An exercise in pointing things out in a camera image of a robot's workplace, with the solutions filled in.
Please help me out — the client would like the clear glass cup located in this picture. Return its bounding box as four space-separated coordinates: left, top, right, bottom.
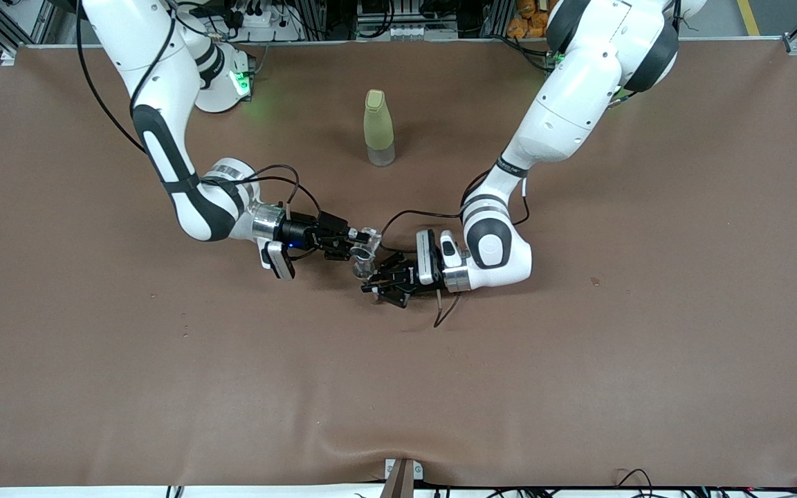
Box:
350 227 383 262

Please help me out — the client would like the brown table mat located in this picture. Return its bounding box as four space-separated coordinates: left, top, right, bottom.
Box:
0 38 797 488

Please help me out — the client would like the yellow-green bottle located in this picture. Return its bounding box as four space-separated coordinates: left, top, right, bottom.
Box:
363 89 396 167

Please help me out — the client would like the orange snack packets pile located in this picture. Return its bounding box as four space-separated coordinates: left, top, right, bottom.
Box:
507 0 558 39

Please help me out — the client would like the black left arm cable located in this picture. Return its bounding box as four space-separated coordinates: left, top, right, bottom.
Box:
378 169 531 329

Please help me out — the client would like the metal clamp bracket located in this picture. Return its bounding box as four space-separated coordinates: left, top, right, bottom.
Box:
379 458 423 498

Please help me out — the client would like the black cable loop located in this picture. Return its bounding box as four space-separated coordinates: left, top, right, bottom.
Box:
613 468 655 498

